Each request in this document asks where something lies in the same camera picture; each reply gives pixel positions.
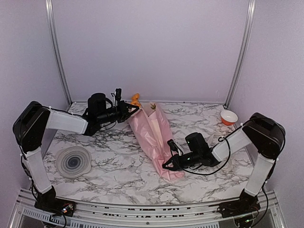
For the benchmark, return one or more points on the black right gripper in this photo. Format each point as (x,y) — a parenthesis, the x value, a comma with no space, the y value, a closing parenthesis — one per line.
(177,165)

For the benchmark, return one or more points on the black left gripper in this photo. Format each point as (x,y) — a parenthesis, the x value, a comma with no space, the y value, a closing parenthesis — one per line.
(124,113)

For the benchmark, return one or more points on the orange fake flower stem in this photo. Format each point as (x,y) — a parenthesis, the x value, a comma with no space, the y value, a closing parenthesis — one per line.
(135,100)

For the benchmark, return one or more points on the pink wrapping paper sheet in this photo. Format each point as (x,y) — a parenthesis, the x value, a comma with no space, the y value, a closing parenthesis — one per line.
(152,131)

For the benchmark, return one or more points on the cream printed ribbon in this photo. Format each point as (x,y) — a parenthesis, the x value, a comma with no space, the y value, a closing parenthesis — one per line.
(211,139)

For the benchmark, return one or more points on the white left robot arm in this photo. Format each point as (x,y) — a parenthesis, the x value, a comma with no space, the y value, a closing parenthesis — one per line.
(30,127)

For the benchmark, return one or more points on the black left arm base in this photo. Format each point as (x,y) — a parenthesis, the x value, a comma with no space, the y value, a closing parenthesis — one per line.
(49,202)

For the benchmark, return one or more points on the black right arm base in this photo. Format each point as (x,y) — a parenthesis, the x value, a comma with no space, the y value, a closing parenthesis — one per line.
(245,204)

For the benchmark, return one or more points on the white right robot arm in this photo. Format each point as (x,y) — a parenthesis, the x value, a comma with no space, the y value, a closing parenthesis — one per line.
(259,132)

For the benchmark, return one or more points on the orange bowl white inside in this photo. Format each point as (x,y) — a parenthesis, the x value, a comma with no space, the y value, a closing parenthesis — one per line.
(228,117)

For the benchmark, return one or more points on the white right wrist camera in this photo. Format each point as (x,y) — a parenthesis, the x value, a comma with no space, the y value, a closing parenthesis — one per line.
(174,146)

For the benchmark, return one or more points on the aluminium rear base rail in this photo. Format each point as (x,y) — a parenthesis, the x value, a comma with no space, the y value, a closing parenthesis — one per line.
(161,101)

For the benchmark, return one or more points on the aluminium frame post left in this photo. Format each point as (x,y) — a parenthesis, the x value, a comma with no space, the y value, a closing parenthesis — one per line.
(56,50)

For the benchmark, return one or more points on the aluminium frame post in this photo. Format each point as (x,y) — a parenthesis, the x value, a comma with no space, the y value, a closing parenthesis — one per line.
(56,50)
(243,49)

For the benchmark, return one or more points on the aluminium front rail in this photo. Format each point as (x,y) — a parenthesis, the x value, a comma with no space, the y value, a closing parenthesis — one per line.
(105,215)

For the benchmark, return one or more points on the aluminium frame post right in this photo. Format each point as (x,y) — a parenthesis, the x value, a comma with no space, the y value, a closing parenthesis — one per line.
(243,49)

